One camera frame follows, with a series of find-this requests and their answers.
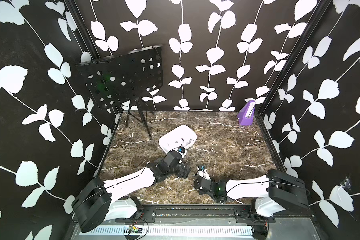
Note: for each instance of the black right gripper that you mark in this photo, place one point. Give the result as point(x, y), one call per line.
point(199, 193)

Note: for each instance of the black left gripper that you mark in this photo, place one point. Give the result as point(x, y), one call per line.
point(181, 173)

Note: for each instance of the white plastic storage box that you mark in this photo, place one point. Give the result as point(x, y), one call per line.
point(172, 140)

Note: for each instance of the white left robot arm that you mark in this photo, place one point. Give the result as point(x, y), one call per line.
point(100, 201)

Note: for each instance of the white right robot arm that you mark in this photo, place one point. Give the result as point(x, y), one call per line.
point(271, 193)

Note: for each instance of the purple box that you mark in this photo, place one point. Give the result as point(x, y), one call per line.
point(246, 114)

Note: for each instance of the black tripod music stand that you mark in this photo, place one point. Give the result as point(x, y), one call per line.
point(127, 77)

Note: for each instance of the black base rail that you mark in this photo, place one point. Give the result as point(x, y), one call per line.
point(239, 214)

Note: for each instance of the white perforated cable duct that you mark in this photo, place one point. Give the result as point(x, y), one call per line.
point(177, 231)

